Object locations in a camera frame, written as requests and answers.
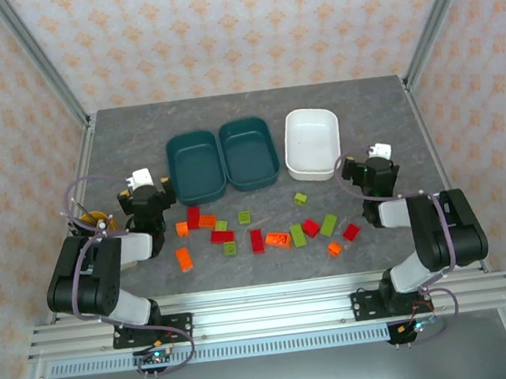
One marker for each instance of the aluminium corner post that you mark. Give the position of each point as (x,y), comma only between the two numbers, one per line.
(436,17)
(44,62)

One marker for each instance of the orange medium lego brick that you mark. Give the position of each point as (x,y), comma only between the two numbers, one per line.
(207,221)

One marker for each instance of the white marker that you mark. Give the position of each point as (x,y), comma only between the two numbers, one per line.
(101,225)

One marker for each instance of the orange long lego brick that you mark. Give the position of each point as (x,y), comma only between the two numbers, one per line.
(184,258)
(278,239)

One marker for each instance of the yellow pen cup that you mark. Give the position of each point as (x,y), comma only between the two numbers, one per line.
(91,217)

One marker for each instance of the aluminium side rail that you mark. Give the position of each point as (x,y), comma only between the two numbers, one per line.
(430,142)
(82,168)

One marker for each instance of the orange small lego brick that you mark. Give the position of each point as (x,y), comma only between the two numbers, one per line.
(334,248)
(181,228)

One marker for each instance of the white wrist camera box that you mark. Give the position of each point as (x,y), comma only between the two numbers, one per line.
(142,178)
(381,151)

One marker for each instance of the black controller board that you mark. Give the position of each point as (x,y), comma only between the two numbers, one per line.
(415,328)
(155,358)

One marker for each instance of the teal plastic container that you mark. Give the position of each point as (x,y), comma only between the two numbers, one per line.
(249,153)
(196,168)

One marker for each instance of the white plastic container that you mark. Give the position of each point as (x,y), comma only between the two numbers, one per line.
(312,144)

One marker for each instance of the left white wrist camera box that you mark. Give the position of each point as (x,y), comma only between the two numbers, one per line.
(142,178)

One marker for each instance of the wide aluminium base rail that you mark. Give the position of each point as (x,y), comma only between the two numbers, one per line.
(271,308)

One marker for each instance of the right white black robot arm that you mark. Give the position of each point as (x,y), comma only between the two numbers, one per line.
(445,231)

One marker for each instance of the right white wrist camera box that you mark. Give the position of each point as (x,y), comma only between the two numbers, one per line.
(381,151)

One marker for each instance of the green long lego brick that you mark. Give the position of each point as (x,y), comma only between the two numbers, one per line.
(298,235)
(329,225)

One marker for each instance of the black pen white tip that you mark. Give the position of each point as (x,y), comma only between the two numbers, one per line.
(70,221)
(79,208)

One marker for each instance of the green small lego brick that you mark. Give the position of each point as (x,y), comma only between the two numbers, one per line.
(221,225)
(244,218)
(300,199)
(230,248)

